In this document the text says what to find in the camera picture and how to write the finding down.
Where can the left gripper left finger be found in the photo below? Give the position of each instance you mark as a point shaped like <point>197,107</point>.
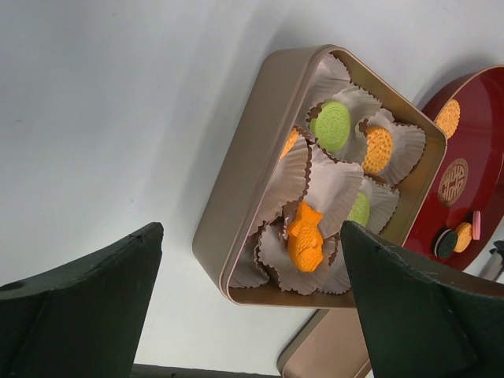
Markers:
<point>83,318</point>

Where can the orange biscuit cookie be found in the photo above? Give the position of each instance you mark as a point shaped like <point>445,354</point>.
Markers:
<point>290,142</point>
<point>465,235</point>
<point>380,146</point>
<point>449,117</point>

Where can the red round tray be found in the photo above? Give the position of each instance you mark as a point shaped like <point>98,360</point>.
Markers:
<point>470,178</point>

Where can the white paper cookie cups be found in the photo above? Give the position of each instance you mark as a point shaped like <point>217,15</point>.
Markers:
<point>329,182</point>

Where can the green sandwich cookie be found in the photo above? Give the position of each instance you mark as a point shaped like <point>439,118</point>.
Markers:
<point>360,210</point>
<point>331,126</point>

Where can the pink sandwich cookie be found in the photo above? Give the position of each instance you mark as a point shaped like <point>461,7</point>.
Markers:
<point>476,225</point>

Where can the black sandwich cookie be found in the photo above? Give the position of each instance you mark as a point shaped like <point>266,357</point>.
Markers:
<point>445,243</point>

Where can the orange biscuit cookie bottom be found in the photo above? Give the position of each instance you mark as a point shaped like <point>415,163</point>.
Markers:
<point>290,142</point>

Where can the gold cookie tin box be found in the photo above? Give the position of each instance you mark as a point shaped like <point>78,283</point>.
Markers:
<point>270,113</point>

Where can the metal serving tongs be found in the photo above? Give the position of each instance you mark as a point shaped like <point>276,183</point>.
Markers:
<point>494,266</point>

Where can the gold tin lid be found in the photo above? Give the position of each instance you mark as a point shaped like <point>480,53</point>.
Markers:
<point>329,344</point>

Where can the orange fish-shaped cookie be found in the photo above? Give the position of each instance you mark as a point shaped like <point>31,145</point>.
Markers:
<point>304,242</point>

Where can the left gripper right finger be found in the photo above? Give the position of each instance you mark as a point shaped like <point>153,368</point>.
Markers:
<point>421,318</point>

